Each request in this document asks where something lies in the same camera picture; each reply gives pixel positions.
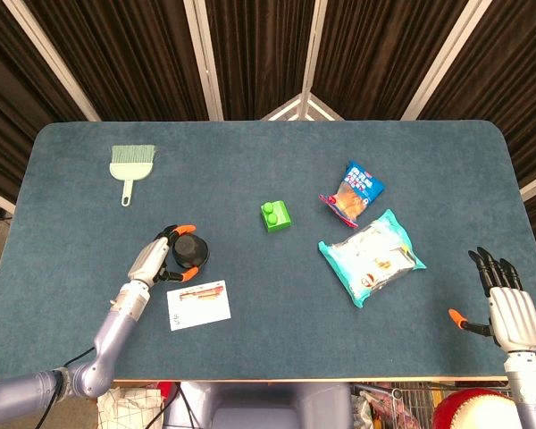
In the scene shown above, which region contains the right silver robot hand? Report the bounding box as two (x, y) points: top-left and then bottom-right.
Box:
(448, 247), (536, 354)

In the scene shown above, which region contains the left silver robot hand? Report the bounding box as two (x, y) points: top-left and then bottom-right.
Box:
(128, 224), (201, 288)

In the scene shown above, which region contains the upside-down black bowl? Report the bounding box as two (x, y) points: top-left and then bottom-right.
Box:
(172, 235), (211, 271)

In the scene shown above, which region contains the light green hand brush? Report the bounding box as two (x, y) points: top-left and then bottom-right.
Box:
(109, 144), (157, 207)

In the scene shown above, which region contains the white printed card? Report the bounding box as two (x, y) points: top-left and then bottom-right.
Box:
(166, 280), (232, 332)

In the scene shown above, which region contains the red and white ball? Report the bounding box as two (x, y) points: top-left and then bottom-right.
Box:
(431, 387), (522, 429)

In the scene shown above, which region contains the green toy building block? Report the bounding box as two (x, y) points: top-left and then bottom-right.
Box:
(260, 200), (294, 234)

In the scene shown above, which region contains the white checked cloth bag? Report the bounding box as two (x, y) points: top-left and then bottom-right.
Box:
(96, 386), (166, 429)

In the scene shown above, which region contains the teal snack bag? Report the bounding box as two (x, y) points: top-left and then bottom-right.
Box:
(317, 208), (428, 309)

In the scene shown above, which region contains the grey robot torso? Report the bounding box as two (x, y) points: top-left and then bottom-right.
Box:
(163, 381), (352, 429)

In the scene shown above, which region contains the blue snack bag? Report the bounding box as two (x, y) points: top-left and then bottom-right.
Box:
(318, 160), (387, 230)

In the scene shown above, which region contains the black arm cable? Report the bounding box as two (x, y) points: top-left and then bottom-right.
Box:
(38, 346), (97, 429)

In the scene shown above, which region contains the metal wire shopping basket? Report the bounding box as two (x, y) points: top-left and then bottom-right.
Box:
(352, 382), (515, 429)

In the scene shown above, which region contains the white partition post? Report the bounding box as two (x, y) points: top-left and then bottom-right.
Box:
(401, 0), (493, 122)
(2, 0), (102, 122)
(294, 0), (330, 121)
(182, 0), (225, 122)

